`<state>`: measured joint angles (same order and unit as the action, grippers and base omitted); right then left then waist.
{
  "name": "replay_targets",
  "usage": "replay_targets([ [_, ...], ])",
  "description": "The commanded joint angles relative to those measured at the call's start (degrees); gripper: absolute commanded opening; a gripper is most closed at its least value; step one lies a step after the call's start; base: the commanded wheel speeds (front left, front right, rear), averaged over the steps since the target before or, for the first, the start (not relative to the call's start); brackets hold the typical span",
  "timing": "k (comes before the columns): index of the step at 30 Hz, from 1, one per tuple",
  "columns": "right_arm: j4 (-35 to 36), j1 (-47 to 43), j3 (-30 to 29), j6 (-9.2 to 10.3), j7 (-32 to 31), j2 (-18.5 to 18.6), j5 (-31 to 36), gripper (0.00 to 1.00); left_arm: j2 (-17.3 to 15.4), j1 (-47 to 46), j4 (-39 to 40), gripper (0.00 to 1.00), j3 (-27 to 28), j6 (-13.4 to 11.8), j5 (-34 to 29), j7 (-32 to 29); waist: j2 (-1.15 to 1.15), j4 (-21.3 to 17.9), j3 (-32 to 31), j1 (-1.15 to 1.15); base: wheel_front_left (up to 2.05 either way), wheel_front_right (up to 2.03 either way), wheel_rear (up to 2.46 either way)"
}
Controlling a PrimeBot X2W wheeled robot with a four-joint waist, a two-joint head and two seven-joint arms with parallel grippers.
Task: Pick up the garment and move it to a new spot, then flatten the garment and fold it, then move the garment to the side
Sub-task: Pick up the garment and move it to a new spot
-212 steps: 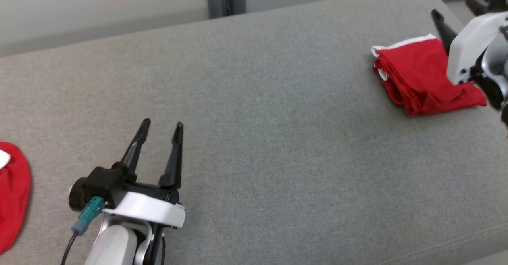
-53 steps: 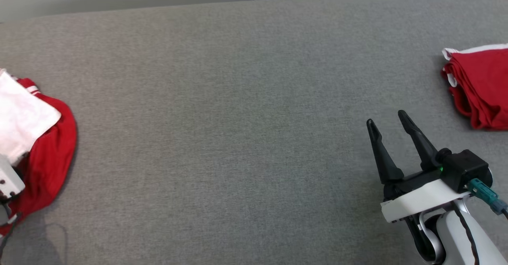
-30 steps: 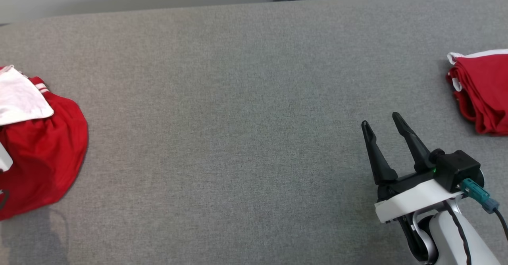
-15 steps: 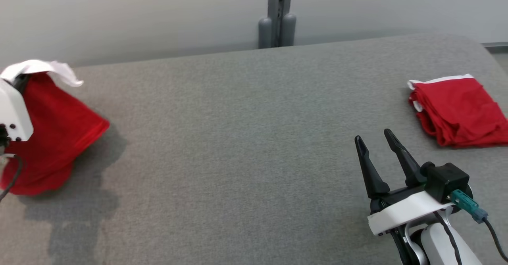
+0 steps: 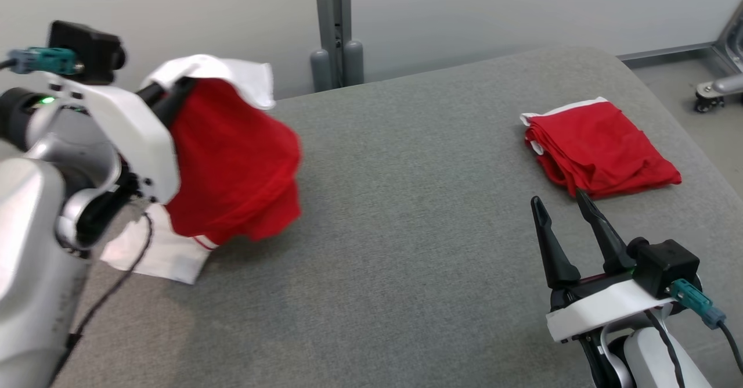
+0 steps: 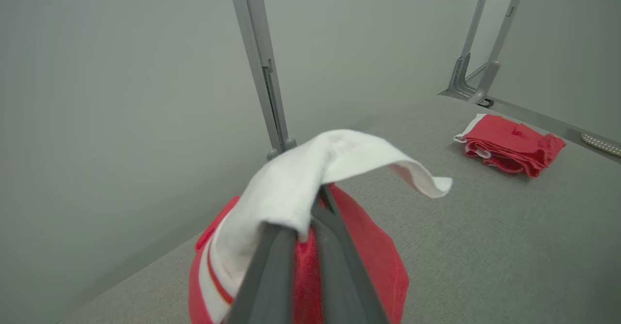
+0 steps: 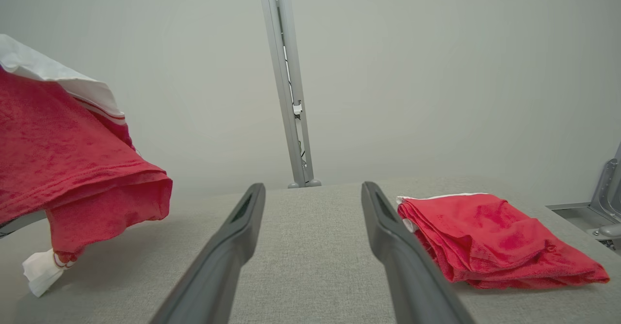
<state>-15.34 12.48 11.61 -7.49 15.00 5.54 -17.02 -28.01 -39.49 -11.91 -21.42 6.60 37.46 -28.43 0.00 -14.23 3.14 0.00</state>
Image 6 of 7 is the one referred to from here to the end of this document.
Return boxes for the red shirt white sleeves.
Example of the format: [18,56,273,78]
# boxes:
[188,129,454,324]

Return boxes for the grey partition post round feet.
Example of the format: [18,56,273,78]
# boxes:
[226,0,297,161]

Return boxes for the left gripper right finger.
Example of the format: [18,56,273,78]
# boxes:
[310,185,390,324]

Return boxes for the grey metal frame leg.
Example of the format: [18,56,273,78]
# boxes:
[438,0,621,152]

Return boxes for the pale perforated plastic edge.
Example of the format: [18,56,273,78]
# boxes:
[580,132,621,158]

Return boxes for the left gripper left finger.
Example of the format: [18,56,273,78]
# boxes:
[226,222,297,324]

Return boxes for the red shorts white trim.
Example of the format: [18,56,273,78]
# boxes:
[454,113,567,178]

